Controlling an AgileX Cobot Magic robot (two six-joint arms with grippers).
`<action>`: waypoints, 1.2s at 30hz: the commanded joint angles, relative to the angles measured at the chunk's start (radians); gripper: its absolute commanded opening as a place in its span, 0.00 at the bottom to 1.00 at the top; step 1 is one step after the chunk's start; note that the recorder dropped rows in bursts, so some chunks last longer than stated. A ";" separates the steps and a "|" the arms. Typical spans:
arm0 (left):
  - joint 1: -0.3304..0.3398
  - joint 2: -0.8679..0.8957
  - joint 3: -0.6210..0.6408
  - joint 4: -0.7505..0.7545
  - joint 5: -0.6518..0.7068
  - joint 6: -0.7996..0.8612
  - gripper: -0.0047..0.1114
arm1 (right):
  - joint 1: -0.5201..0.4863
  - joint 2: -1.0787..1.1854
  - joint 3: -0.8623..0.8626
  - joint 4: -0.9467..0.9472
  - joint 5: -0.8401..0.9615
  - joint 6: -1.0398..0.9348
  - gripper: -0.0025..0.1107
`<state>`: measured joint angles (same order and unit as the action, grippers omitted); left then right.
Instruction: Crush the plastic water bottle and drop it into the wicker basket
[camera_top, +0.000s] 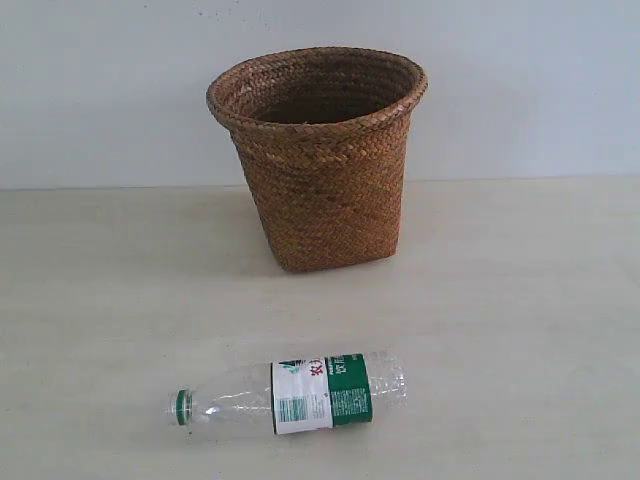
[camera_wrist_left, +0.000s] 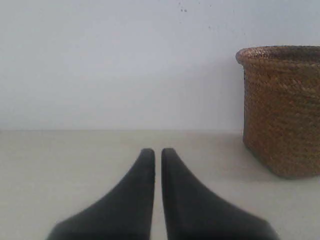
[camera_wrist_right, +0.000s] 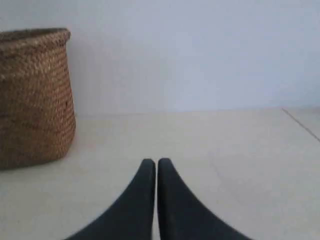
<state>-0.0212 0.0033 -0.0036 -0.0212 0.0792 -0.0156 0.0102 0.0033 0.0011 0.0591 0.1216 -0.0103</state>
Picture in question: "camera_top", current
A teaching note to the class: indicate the clear plastic bottle green label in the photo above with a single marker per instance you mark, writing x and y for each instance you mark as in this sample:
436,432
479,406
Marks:
292,396

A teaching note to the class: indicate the brown woven wicker basket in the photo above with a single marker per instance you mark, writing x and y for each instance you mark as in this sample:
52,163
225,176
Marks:
321,134

